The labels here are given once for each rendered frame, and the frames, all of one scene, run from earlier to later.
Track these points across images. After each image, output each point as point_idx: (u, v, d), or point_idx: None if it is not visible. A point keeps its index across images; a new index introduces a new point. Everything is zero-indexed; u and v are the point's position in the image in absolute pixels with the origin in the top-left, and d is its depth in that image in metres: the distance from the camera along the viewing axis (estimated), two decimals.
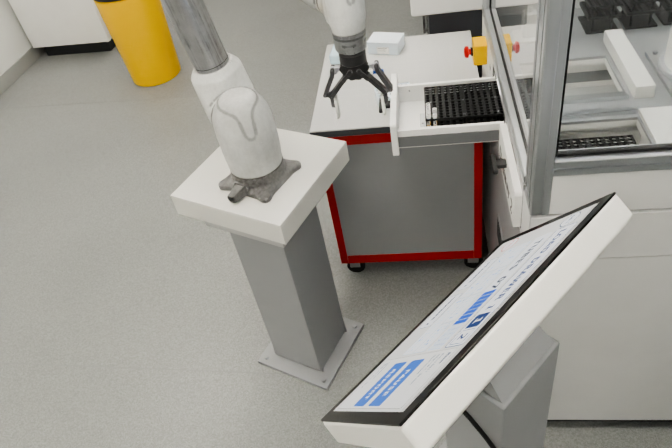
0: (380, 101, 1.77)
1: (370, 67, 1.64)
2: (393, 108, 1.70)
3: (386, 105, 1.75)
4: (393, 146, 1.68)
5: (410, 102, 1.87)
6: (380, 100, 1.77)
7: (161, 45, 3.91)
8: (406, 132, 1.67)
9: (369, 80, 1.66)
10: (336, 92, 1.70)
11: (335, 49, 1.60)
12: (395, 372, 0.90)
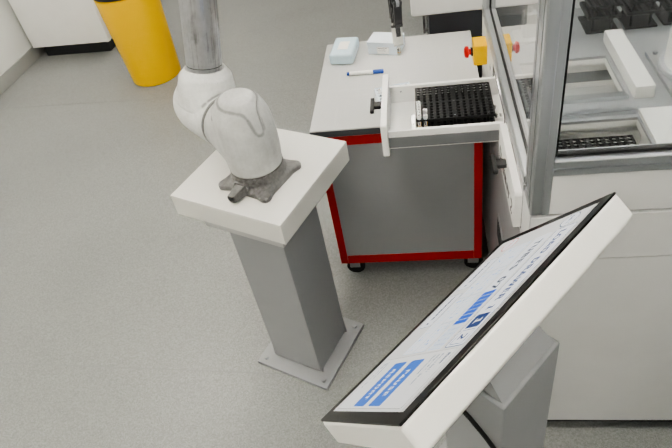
0: (371, 101, 1.77)
1: None
2: (384, 108, 1.70)
3: (377, 106, 1.75)
4: (384, 147, 1.69)
5: (401, 103, 1.88)
6: (371, 101, 1.77)
7: (161, 45, 3.91)
8: (396, 133, 1.67)
9: (391, 7, 1.82)
10: (390, 15, 1.87)
11: None
12: (395, 372, 0.90)
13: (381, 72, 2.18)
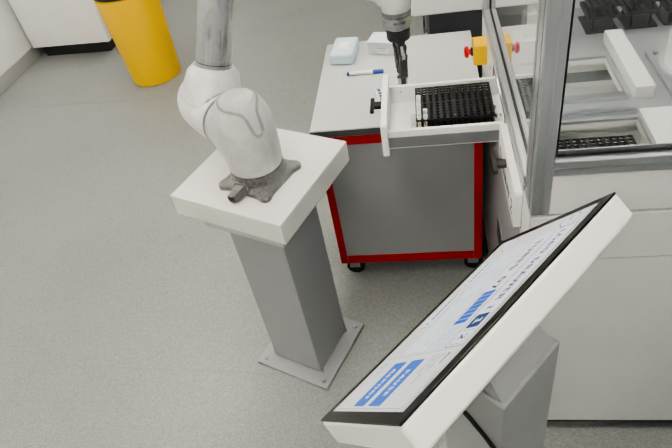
0: (371, 101, 1.77)
1: (400, 52, 1.85)
2: (384, 108, 1.70)
3: (377, 106, 1.75)
4: (384, 147, 1.69)
5: (401, 103, 1.88)
6: (371, 101, 1.77)
7: (161, 45, 3.91)
8: (396, 133, 1.67)
9: (397, 59, 1.89)
10: (396, 65, 1.94)
11: None
12: (395, 372, 0.90)
13: (381, 72, 2.18)
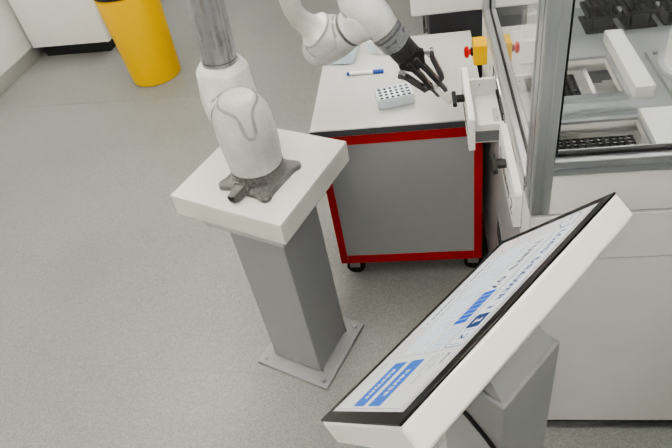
0: (453, 94, 1.73)
1: (425, 53, 1.63)
2: (470, 101, 1.66)
3: (460, 99, 1.71)
4: (470, 140, 1.65)
5: (479, 96, 1.84)
6: (453, 94, 1.73)
7: (161, 45, 3.91)
8: (484, 126, 1.63)
9: (425, 70, 1.66)
10: (427, 83, 1.69)
11: (384, 53, 1.63)
12: (395, 372, 0.90)
13: (381, 72, 2.18)
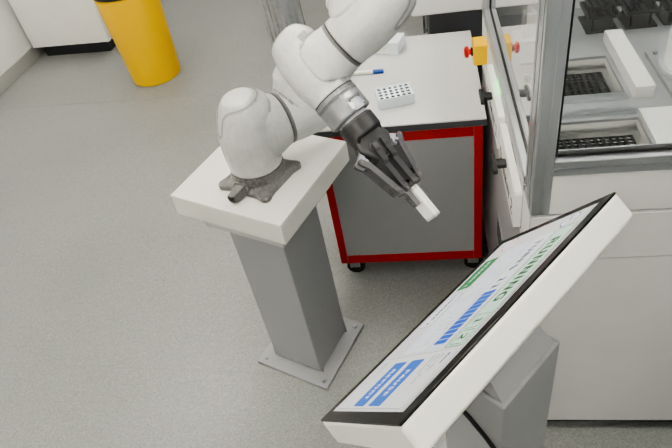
0: (480, 92, 1.72)
1: (390, 136, 1.13)
2: (498, 99, 1.65)
3: (487, 97, 1.70)
4: (499, 138, 1.63)
5: None
6: (480, 92, 1.72)
7: (161, 45, 3.91)
8: None
9: (395, 157, 1.11)
10: (401, 177, 1.09)
11: (338, 121, 1.08)
12: (395, 372, 0.90)
13: (381, 72, 2.18)
